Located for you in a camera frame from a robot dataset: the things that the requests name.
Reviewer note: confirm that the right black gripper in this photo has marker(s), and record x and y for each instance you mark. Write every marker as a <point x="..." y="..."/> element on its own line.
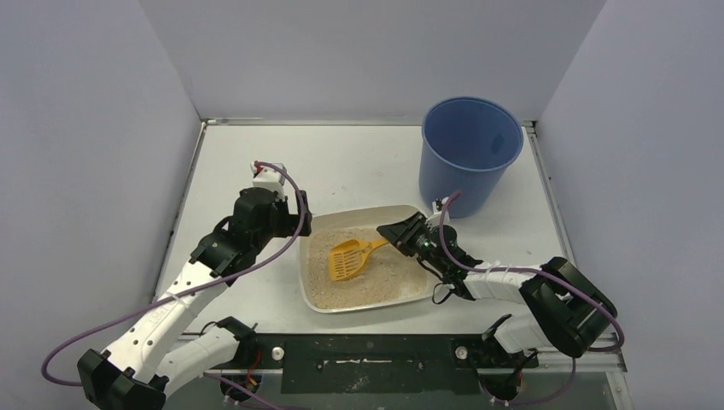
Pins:
<point x="414" y="239"/>

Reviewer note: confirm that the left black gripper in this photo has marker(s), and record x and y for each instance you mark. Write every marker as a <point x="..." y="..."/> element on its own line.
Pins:
<point x="295" y="221"/>

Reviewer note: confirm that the orange plastic litter scoop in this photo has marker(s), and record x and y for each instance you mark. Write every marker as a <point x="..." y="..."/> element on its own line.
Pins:
<point x="347" y="259"/>

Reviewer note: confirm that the blue plastic bucket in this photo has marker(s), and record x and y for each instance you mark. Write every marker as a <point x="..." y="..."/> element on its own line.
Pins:
<point x="468" y="144"/>

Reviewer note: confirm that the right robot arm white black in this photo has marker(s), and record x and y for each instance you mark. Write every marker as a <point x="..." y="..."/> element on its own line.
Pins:
<point x="566" y="311"/>

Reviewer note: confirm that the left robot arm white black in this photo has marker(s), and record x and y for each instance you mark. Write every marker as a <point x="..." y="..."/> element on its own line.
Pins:
<point x="141" y="369"/>

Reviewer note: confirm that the beige cat litter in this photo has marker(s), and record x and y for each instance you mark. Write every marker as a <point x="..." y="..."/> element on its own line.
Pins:
<point x="388" y="276"/>

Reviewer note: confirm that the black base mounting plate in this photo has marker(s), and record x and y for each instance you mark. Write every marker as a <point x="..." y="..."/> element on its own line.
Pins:
<point x="378" y="363"/>

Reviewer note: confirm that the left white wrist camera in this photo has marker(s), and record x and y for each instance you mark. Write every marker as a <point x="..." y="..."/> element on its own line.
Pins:
<point x="269" y="179"/>

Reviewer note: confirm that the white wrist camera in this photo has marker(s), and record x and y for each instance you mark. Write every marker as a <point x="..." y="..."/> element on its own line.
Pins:
<point x="269" y="179"/>
<point x="438" y="208"/>

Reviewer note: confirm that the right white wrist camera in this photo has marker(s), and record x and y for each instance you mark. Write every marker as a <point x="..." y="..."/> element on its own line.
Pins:
<point x="438" y="208"/>

